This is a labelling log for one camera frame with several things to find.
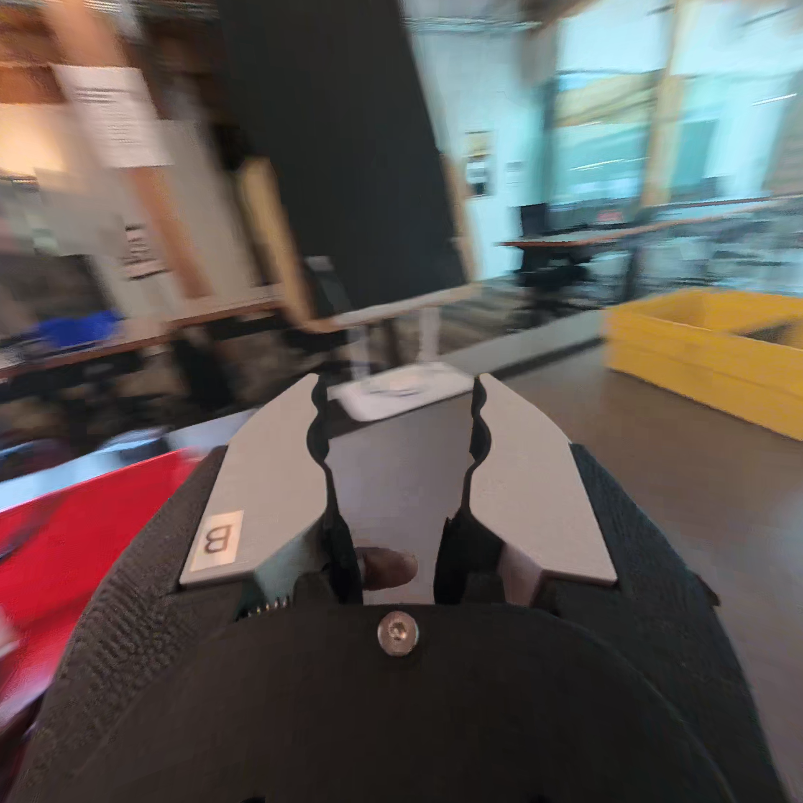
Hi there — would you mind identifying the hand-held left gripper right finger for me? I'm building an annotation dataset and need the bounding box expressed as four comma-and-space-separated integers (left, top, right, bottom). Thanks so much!
433, 372, 620, 606

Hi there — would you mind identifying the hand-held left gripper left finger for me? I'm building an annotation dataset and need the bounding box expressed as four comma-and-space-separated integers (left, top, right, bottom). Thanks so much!
178, 372, 366, 606

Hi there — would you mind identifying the red plastic bin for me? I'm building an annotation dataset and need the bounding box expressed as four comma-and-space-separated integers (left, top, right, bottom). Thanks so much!
0, 448, 211, 741

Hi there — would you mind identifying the yellow plastic bin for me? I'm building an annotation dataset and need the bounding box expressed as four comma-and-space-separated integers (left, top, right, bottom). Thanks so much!
599, 289, 803, 443

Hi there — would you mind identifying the person's left hand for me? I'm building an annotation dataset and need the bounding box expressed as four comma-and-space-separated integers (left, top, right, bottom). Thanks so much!
354, 547, 419, 592

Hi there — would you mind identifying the wooden office desk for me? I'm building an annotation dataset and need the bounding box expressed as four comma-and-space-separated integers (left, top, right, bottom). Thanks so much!
0, 300, 284, 380
497, 196, 803, 297

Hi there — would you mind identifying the blue plastic bin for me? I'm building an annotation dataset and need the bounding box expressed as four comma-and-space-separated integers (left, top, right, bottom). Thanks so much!
34, 310, 124, 350

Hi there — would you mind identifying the black office chair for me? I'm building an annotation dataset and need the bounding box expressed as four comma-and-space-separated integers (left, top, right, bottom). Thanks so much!
516, 202, 592, 291

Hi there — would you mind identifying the black board on white stand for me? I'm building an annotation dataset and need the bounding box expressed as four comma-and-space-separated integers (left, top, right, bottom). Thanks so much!
216, 0, 485, 424

